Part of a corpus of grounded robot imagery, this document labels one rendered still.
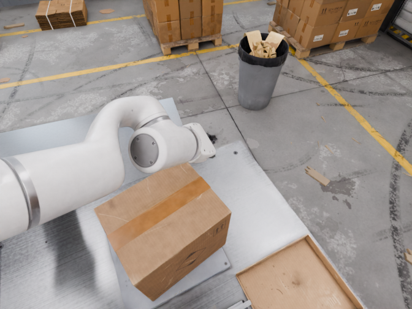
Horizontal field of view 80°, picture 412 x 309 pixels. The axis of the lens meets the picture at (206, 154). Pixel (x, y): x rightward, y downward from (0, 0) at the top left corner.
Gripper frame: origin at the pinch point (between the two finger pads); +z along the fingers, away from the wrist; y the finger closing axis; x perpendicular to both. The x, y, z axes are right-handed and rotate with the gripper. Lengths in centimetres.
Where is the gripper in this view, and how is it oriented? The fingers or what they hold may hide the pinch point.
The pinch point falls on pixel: (209, 140)
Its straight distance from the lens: 72.8
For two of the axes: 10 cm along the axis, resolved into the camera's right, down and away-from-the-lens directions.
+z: 3.8, -1.1, 9.2
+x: 7.7, -5.1, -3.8
